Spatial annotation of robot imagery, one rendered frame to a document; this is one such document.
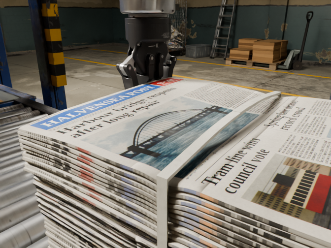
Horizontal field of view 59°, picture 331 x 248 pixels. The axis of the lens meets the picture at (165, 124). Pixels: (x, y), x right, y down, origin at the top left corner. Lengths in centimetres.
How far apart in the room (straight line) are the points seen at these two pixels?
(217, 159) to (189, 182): 4
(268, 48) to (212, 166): 655
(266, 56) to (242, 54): 56
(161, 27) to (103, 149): 27
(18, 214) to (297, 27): 737
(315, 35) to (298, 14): 62
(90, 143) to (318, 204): 18
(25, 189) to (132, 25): 41
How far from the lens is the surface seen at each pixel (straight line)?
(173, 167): 21
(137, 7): 46
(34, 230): 57
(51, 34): 139
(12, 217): 62
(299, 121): 34
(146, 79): 50
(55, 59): 140
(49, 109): 118
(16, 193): 68
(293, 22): 769
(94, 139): 27
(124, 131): 28
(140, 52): 48
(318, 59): 758
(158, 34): 47
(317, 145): 29
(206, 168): 22
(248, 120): 33
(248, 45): 736
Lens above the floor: 114
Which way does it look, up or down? 21 degrees down
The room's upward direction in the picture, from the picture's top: straight up
